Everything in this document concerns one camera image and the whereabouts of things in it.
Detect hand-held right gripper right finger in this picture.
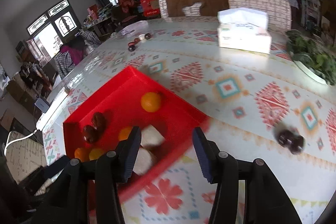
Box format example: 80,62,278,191
192,127,302,224

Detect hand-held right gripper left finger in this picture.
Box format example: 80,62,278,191
34,126,142,224

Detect small tangerine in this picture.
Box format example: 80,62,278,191
118,126,133,142
89,148,105,161
74,147,90,162

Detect large peeled sugarcane piece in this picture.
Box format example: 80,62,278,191
140,125,166,149

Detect red date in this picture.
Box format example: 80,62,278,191
92,112,107,130
83,125,101,143

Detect large tangerine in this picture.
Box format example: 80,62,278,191
141,92,161,112

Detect red tray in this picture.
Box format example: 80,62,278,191
63,66,210,203

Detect dark purple plum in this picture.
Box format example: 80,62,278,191
287,136,305,156
273,127,296,147

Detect small white device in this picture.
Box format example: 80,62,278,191
34,97,50,113

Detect patterned fabric chair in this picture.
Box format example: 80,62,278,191
5,131,48,182
227,0,292,30

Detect plaid jacket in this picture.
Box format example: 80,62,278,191
54,51,76,80

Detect pink cloth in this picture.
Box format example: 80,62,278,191
60,44,86,64

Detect white tissue pack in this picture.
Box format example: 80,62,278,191
217,7,272,54

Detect pale green plate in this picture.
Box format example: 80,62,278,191
293,60,330,85

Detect red gift box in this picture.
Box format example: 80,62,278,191
139,0,162,17

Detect arched pattern window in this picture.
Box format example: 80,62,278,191
26,0,82,56

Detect spinach leaves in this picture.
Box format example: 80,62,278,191
285,29,336,85

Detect chair with brown cover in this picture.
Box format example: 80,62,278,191
158,0,229,22

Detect white cable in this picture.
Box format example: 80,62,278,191
3,128,40,155

